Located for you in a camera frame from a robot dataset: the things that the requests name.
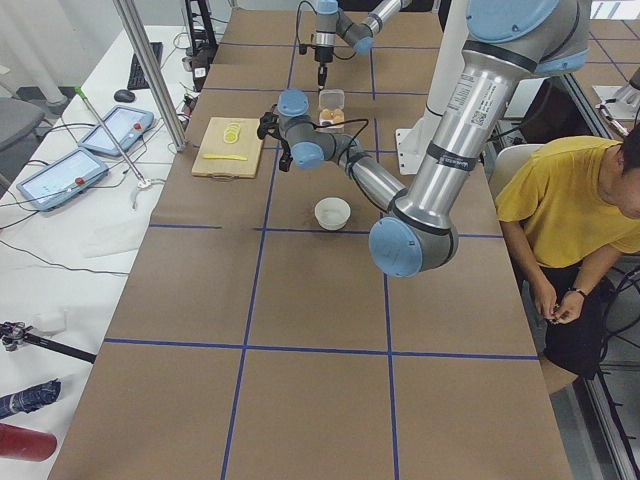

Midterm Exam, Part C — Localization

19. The black camera cable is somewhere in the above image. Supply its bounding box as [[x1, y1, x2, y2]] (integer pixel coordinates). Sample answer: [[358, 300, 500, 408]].
[[294, 0, 321, 49]]

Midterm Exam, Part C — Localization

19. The long metal grabber stick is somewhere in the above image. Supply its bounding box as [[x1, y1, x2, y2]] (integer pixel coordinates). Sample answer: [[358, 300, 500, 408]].
[[75, 87, 163, 209]]

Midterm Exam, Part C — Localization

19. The black tripod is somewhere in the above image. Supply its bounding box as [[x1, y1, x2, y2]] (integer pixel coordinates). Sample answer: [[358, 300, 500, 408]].
[[1, 322, 96, 364]]

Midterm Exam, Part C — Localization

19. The brown egg front in box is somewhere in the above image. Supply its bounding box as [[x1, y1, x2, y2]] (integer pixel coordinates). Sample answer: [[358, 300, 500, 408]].
[[333, 109, 344, 123]]

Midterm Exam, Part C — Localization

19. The white ceramic bowl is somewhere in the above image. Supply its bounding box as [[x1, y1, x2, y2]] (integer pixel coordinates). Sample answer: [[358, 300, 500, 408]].
[[314, 197, 351, 231]]

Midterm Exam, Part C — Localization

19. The far blue teach pendant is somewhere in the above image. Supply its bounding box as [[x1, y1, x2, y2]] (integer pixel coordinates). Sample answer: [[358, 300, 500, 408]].
[[78, 105, 154, 157]]

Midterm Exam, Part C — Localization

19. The red bottle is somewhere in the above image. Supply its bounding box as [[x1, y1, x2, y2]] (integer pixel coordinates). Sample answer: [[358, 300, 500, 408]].
[[1, 424, 57, 462]]

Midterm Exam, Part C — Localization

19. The blue teach pendant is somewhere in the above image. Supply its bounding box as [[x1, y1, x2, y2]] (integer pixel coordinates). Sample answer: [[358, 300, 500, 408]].
[[17, 147, 108, 212], [78, 105, 154, 157]]

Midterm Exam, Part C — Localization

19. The aluminium frame post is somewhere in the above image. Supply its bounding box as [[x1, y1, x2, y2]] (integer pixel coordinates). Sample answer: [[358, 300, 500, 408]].
[[113, 0, 186, 152]]

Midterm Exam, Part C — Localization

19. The clear plastic egg box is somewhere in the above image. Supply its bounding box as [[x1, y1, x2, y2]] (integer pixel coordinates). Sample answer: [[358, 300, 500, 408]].
[[318, 88, 345, 133]]

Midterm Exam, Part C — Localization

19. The folded blue umbrella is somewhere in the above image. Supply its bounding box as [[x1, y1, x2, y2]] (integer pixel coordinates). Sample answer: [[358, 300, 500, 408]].
[[0, 379, 61, 419]]

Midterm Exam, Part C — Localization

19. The bamboo cutting board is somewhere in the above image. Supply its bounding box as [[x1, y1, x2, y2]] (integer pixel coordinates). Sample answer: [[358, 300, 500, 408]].
[[191, 117, 263, 179]]

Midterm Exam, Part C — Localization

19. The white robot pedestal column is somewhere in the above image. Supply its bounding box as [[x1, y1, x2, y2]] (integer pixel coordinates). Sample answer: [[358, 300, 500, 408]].
[[396, 0, 489, 175]]

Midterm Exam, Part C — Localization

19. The black keyboard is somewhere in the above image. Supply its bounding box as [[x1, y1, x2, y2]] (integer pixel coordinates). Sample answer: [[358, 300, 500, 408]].
[[127, 41, 165, 91]]

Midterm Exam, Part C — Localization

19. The yellow plastic knife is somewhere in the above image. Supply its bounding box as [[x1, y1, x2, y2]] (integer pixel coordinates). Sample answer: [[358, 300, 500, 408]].
[[202, 154, 248, 161]]

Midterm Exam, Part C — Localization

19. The black computer mouse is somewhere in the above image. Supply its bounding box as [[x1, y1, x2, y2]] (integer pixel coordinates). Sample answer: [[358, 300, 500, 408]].
[[113, 89, 136, 103]]

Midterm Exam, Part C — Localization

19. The near blue teach pendant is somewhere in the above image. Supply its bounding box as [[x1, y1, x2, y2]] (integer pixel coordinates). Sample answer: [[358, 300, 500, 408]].
[[17, 147, 108, 212]]

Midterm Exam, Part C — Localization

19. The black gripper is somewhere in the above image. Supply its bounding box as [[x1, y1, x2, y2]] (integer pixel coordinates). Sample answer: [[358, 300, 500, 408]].
[[314, 45, 333, 90], [272, 115, 292, 172]]

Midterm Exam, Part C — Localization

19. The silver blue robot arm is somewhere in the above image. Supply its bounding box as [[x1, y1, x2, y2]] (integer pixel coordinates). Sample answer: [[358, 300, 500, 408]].
[[276, 1, 591, 277], [312, 0, 412, 91]]

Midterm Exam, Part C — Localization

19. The person in yellow shirt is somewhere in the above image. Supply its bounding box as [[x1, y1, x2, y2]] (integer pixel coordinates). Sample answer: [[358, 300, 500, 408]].
[[495, 128, 639, 393]]

